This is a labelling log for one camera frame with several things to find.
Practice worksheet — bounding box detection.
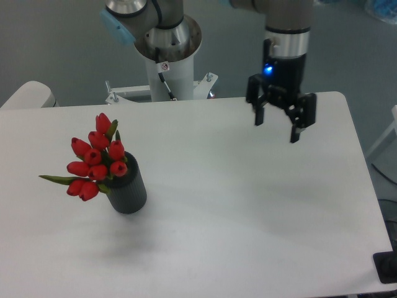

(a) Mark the white furniture leg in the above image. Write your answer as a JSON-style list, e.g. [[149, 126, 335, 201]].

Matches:
[[365, 106, 396, 161]]

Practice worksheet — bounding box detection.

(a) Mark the white pedestal base frame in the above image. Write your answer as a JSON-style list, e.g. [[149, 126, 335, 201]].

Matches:
[[105, 72, 219, 105]]

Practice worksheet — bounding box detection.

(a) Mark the dark grey ribbed vase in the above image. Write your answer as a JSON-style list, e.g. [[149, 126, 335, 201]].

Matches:
[[104, 152, 147, 214]]

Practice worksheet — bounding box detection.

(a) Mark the black floor cable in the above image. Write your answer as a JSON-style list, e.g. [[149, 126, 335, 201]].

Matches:
[[371, 161, 397, 184]]

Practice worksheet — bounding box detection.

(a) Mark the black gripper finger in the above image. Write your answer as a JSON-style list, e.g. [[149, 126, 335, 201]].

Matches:
[[287, 93, 317, 143], [246, 74, 268, 126]]

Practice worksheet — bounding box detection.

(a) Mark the red tulip bouquet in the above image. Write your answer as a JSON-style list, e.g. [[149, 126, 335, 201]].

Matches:
[[40, 113, 129, 202]]

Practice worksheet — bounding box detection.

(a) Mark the black pedestal cable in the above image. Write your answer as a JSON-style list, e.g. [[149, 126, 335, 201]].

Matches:
[[157, 71, 178, 102]]

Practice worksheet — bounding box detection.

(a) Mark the blue plastic bag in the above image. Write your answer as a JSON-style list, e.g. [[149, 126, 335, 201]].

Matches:
[[365, 0, 396, 25]]

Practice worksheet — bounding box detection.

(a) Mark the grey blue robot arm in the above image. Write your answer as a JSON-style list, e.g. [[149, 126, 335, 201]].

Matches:
[[100, 1, 317, 143]]

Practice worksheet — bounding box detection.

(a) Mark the black device at table edge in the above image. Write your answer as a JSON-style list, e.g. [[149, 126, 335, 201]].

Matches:
[[373, 251, 396, 284]]

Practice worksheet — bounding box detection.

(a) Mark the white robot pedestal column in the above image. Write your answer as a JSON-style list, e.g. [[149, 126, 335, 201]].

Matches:
[[135, 15, 202, 94]]

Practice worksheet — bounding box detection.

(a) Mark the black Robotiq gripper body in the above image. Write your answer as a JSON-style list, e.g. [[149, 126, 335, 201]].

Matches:
[[262, 38, 306, 114]]

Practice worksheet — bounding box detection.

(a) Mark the white chair back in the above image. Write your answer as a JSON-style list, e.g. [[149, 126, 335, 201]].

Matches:
[[1, 81, 60, 110]]

